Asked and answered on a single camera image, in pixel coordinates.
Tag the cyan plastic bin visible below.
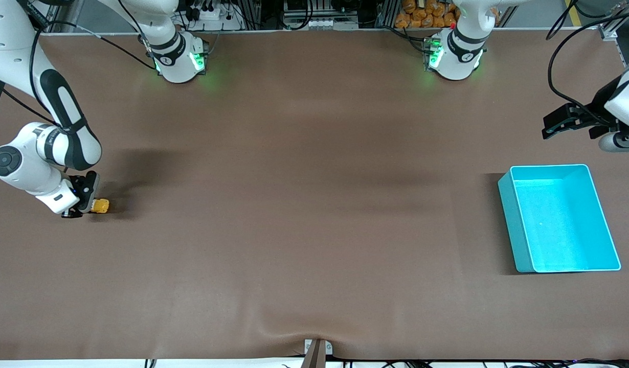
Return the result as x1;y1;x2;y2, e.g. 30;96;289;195
498;164;622;274

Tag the orange packaged snacks pile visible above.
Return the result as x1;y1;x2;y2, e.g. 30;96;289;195
395;0;499;29

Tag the white power strip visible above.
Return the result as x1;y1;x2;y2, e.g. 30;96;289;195
189;3;233;24

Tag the brown table mat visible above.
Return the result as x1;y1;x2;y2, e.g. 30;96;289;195
0;28;629;361

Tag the white connector block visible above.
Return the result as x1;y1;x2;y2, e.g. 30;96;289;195
289;18;358;30

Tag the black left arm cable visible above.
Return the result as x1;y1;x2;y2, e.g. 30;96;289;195
548;0;629;110

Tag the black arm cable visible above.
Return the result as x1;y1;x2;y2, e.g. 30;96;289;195
3;20;158;128
548;0;629;110

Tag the aluminium frame rail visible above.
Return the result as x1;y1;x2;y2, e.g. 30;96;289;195
598;0;629;64

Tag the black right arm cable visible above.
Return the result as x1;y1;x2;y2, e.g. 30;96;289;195
3;20;158;128

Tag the silver table clamp bracket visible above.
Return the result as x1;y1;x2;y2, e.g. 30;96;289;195
304;338;333;368

